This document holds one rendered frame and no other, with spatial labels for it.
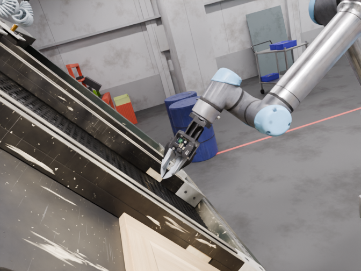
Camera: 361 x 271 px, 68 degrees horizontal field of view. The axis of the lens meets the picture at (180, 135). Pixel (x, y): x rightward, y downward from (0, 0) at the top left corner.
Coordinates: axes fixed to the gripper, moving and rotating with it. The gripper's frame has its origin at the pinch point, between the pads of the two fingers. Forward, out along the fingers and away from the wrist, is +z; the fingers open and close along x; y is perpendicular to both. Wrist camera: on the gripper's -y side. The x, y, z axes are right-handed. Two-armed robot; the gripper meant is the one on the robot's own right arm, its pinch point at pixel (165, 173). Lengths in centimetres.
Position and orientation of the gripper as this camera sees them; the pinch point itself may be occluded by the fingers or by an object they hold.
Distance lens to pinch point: 82.2
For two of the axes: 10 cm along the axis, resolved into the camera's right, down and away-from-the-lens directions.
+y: -0.8, 0.6, -9.9
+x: 8.3, 5.5, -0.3
